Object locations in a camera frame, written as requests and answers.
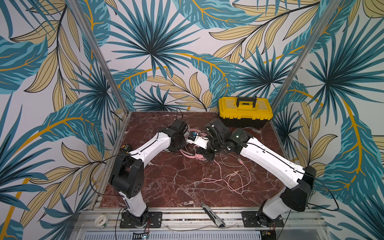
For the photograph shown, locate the pink headphones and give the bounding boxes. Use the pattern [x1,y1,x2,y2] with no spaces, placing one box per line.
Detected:
[180,129,208,161]

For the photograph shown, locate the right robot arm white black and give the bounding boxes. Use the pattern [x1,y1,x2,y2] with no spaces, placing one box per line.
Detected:
[205,119,317,226]

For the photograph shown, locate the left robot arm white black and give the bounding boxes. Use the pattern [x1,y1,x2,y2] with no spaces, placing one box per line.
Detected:
[109,127,187,218]

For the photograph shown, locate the yellow black toolbox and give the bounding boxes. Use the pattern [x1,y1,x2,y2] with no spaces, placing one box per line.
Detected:
[219,97,274,129]

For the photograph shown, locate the black yellow tape measure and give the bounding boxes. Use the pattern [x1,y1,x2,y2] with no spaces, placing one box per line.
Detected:
[120,144,133,153]

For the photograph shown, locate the grey utility knife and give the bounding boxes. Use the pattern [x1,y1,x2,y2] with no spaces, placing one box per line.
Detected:
[201,203,226,228]

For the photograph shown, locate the white tape roll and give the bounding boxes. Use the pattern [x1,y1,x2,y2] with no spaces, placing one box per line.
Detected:
[94,215,109,229]

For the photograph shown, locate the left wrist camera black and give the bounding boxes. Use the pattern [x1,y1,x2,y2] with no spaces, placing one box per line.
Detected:
[171,119,188,134]

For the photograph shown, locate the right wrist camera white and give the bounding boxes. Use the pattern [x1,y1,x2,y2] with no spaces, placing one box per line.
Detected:
[186,131,210,150]

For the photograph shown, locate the white headphone cable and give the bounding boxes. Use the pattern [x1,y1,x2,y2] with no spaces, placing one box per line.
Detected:
[239,125,271,142]

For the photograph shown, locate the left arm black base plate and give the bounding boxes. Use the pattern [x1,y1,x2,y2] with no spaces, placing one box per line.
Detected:
[120,212,163,229]

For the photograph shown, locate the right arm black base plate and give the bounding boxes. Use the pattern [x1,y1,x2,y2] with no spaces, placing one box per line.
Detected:
[241,211,284,228]

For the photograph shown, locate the aluminium front rail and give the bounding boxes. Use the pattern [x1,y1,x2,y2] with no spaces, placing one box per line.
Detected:
[70,207,331,240]

